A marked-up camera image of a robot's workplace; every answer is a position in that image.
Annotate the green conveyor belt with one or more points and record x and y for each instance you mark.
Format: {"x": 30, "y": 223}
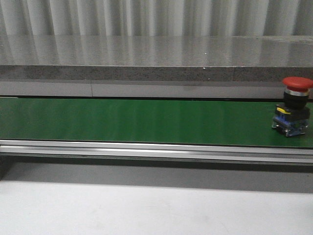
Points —
{"x": 159, "y": 121}

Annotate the white pleated curtain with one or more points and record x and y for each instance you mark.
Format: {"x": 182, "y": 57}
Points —
{"x": 157, "y": 17}

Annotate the white rear conveyor panel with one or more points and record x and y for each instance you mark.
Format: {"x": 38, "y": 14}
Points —
{"x": 148, "y": 89}

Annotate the grey granite counter slab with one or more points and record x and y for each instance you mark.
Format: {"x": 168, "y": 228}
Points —
{"x": 156, "y": 58}

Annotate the aluminium conveyor side rail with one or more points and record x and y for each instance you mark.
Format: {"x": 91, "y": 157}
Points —
{"x": 155, "y": 152}

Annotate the red mushroom push button switch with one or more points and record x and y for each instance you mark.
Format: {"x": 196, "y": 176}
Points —
{"x": 292, "y": 117}

